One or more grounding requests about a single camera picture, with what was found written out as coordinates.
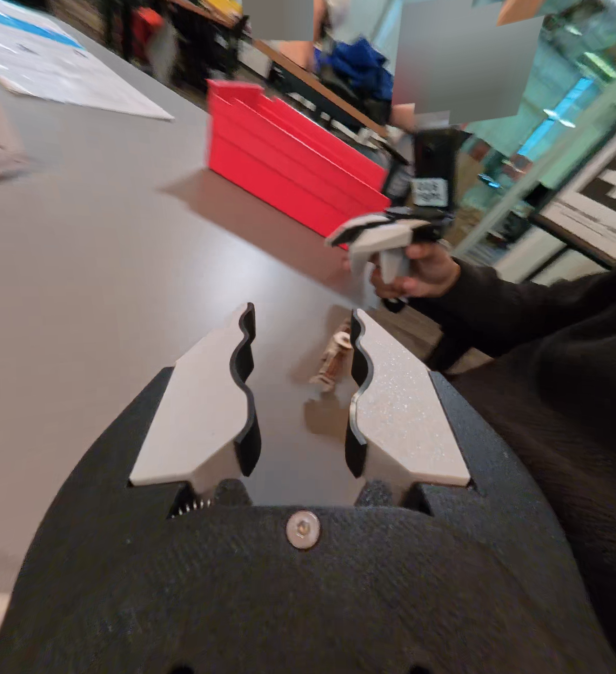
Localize person's right hand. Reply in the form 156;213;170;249
369;242;462;302

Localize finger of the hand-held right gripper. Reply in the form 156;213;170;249
325;207;431;248
346;218;432;289

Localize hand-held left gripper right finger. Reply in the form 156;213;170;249
345;308;471;502

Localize large marker board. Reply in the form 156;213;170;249
531;118;616;264

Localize person's right forearm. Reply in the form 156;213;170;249
408;258;616;369

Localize grey desk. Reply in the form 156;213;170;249
0;16;446;590

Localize white paper blue stripe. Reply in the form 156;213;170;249
0;0;175;122

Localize red plastic bin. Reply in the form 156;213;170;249
205;79;393;251

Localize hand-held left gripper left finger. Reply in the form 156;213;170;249
129;303;262;488

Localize wooden model assembly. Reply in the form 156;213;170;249
308;321;353;393

